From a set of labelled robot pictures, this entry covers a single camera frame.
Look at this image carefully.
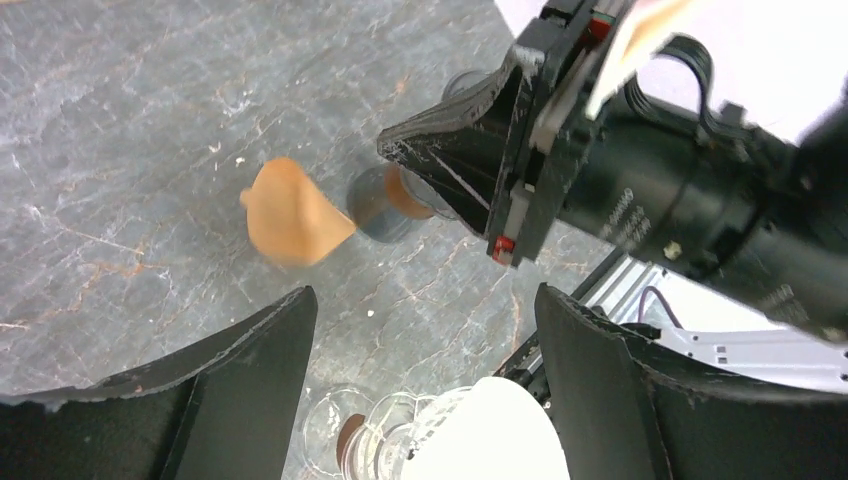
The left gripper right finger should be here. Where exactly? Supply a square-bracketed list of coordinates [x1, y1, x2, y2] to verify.
[544, 310, 847, 479]

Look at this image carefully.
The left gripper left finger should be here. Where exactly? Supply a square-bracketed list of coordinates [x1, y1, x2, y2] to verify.
[1, 286, 318, 479]

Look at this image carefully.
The clear glass dripper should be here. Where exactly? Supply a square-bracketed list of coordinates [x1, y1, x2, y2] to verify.
[336, 386, 471, 480]

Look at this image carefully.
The dark glass carafe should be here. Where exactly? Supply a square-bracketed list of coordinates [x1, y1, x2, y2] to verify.
[346, 163, 457, 244]

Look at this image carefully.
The brown paper coffee filter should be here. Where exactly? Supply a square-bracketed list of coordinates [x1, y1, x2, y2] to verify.
[240, 157, 356, 267]

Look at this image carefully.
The dark smoked plastic dripper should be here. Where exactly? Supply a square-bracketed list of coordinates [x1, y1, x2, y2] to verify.
[441, 69, 491, 101]

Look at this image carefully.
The small glass server cup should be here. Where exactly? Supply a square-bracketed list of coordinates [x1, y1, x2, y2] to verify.
[298, 383, 377, 479]

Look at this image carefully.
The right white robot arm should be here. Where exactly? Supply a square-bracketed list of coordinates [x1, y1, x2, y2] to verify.
[377, 1, 847, 343]

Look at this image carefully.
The white paper coffee filter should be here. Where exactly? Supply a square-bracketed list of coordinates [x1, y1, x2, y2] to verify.
[400, 377, 570, 480]

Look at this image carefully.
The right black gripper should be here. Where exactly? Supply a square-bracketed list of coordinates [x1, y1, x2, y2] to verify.
[377, 1, 631, 267]

